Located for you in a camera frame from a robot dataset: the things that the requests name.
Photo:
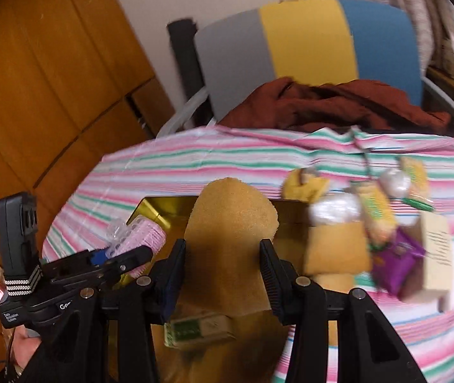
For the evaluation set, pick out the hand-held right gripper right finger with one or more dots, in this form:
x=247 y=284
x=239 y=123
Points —
x=271 y=279

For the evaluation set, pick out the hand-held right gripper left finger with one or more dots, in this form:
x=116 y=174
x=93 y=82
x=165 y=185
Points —
x=173 y=275

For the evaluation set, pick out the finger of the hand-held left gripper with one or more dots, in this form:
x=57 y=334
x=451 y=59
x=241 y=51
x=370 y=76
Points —
x=131 y=258
x=87 y=261

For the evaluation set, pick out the pink hair curler pack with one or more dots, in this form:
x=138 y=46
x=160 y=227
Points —
x=143 y=235

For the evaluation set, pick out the yellow sponge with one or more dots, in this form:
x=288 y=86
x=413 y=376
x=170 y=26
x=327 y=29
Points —
x=231 y=247
x=336 y=247
x=332 y=283

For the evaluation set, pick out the gold tin box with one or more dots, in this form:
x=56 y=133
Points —
x=149 y=209

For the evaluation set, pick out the green paper box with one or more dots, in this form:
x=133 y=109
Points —
x=199 y=330

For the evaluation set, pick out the purple packet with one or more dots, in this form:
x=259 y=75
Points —
x=394 y=261

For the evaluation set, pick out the long rice cracker packet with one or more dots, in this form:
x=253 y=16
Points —
x=378 y=211

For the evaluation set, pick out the beige cardboard box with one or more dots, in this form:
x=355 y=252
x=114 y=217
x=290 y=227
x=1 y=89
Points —
x=436 y=251

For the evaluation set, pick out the person's left hand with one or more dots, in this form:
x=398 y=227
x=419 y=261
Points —
x=25 y=347

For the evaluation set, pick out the white wrapped candy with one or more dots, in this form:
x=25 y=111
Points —
x=393 y=182
x=332 y=208

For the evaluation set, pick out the yellow packet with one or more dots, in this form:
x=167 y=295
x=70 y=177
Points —
x=304 y=186

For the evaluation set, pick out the striped tablecloth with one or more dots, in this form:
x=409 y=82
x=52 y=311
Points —
x=211 y=159

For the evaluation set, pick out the small snack packet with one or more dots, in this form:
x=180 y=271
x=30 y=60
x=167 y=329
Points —
x=416 y=183

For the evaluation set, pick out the brown cloth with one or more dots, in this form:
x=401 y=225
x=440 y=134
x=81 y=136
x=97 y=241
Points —
x=330 y=103

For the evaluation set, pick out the black foam roll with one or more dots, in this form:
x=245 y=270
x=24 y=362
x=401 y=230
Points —
x=185 y=60

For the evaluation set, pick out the grey yellow blue chair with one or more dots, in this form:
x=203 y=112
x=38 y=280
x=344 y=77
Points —
x=306 y=36

